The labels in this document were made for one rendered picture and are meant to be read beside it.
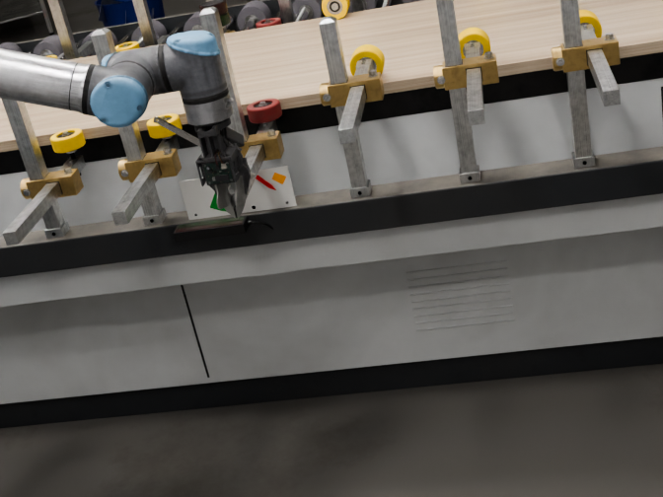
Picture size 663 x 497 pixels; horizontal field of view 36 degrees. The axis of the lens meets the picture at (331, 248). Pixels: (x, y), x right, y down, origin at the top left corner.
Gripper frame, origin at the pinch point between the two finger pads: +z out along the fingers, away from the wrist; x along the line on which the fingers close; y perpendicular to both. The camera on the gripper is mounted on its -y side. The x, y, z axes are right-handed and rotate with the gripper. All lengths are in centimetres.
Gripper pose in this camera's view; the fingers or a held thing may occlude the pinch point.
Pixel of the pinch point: (236, 209)
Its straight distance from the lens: 208.4
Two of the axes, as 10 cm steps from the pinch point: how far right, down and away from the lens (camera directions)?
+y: -1.2, 4.3, -8.9
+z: 1.8, 8.9, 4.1
